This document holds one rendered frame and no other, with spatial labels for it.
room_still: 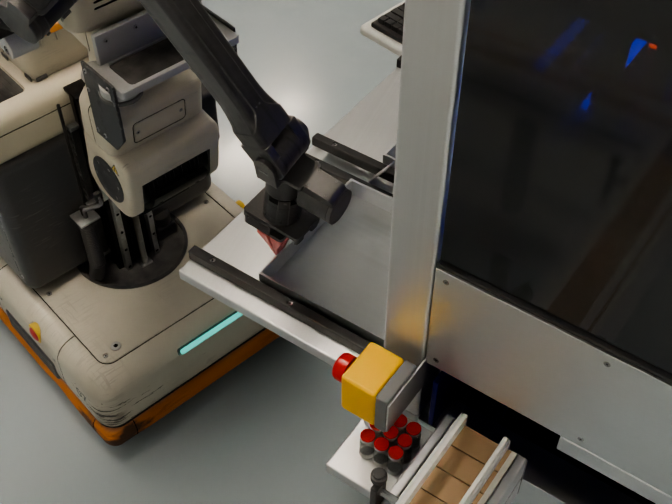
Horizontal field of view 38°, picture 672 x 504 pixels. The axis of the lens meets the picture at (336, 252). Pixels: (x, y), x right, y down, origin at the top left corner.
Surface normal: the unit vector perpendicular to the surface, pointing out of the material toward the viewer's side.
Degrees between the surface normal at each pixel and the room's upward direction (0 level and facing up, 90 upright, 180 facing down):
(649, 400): 90
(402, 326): 90
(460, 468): 0
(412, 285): 90
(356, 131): 0
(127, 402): 90
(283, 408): 0
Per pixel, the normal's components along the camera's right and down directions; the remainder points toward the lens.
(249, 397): 0.00, -0.67
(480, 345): -0.57, 0.61
